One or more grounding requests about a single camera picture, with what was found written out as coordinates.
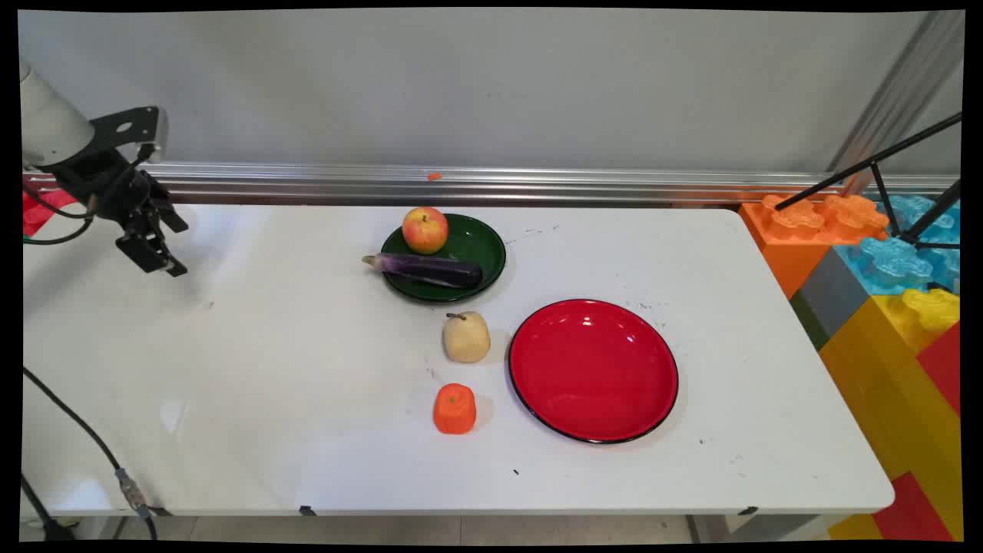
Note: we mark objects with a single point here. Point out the aluminium upright post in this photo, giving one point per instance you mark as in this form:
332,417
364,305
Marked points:
898,92

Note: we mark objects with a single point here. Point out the purple toy eggplant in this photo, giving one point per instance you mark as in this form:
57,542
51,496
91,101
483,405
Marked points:
430,269

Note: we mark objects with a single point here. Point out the black tripod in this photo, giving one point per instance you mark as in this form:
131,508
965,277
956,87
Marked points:
883,165

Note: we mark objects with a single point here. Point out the aluminium rail along wall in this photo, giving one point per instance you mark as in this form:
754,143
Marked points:
537,187

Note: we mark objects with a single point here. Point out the orange giant building block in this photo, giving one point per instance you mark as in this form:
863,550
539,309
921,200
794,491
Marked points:
791,246

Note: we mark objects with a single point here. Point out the red yellow toy apple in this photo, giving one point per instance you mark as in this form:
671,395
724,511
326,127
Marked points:
425,230

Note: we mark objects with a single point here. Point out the grey giant building block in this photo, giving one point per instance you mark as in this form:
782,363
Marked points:
833,296

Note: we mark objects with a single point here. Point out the dark green plate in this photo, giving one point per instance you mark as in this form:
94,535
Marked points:
476,250

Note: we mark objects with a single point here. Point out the beige toy pear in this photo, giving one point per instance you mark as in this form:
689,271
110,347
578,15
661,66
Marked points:
466,338

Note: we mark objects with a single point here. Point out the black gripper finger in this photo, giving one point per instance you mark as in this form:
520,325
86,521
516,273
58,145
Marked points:
173,219
150,253

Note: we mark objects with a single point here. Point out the blue giant building block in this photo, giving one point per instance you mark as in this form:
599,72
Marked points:
895,261

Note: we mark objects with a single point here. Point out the red plate black rim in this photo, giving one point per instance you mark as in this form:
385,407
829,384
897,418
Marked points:
593,371

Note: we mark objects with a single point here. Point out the yellow giant building block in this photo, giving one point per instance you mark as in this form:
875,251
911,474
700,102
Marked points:
891,399

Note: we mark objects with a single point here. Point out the red plastic block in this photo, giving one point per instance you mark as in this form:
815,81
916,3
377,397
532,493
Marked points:
40,209

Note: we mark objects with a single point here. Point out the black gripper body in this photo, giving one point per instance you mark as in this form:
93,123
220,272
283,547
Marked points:
104,184

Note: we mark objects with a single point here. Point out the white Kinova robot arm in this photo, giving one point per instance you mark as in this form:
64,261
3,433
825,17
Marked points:
47,123

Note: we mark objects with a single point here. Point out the red giant building block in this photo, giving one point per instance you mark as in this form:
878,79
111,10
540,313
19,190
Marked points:
941,369

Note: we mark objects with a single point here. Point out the orange toy persimmon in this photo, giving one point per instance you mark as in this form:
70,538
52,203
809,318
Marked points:
455,409

